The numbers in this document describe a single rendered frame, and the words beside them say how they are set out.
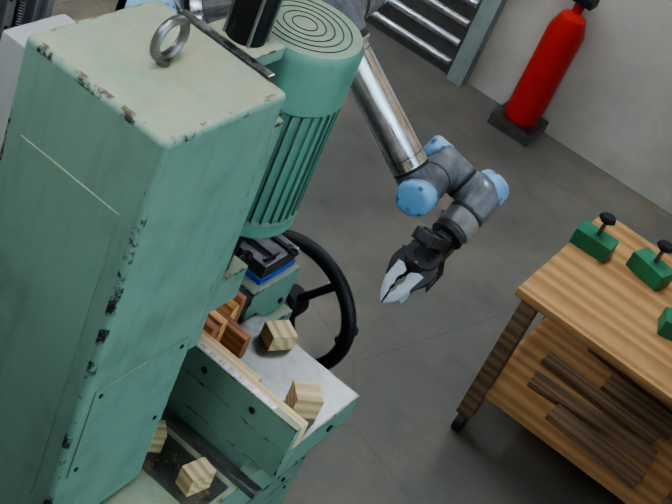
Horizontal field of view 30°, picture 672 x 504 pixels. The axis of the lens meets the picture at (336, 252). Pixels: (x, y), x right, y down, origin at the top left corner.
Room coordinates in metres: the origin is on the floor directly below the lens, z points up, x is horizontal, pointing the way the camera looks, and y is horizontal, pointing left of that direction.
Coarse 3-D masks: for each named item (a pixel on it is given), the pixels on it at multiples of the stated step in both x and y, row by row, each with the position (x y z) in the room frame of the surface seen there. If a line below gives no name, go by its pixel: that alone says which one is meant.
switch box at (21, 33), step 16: (64, 16) 1.30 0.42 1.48; (16, 32) 1.22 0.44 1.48; (32, 32) 1.23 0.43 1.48; (0, 48) 1.21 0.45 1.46; (16, 48) 1.20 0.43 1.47; (0, 64) 1.21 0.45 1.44; (16, 64) 1.20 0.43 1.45; (0, 80) 1.21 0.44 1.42; (16, 80) 1.20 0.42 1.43; (0, 96) 1.21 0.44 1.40; (0, 112) 1.20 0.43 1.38; (0, 128) 1.20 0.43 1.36; (0, 144) 1.20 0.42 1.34
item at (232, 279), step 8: (232, 264) 1.51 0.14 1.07; (240, 264) 1.52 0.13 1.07; (232, 272) 1.50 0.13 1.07; (240, 272) 1.51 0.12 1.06; (224, 280) 1.47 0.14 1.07; (232, 280) 1.50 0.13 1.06; (240, 280) 1.52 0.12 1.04; (224, 288) 1.48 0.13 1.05; (232, 288) 1.51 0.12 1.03; (216, 296) 1.47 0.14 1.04; (224, 296) 1.49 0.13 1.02; (232, 296) 1.52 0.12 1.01; (216, 304) 1.48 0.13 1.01
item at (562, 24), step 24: (576, 0) 4.36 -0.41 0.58; (552, 24) 4.35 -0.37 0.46; (576, 24) 4.33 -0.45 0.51; (552, 48) 4.31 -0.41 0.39; (576, 48) 4.34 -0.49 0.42; (528, 72) 4.34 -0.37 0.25; (552, 72) 4.31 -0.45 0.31; (528, 96) 4.31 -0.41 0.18; (552, 96) 4.37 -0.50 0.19; (504, 120) 4.31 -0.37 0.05; (528, 120) 4.32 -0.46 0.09
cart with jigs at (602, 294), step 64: (576, 256) 2.84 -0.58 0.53; (640, 256) 2.90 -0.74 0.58; (512, 320) 2.60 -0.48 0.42; (576, 320) 2.57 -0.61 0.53; (640, 320) 2.69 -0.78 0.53; (512, 384) 2.67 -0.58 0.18; (576, 384) 2.77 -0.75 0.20; (640, 384) 2.46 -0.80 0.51; (576, 448) 2.54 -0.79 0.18; (640, 448) 2.63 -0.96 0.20
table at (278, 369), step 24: (288, 312) 1.71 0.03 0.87; (264, 360) 1.53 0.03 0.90; (288, 360) 1.56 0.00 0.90; (312, 360) 1.58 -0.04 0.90; (192, 384) 1.43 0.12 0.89; (264, 384) 1.48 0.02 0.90; (288, 384) 1.51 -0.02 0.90; (336, 384) 1.55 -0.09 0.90; (192, 408) 1.42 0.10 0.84; (216, 408) 1.41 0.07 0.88; (336, 408) 1.50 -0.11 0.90; (240, 432) 1.39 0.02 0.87; (312, 432) 1.43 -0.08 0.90; (264, 456) 1.37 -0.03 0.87; (288, 456) 1.38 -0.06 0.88
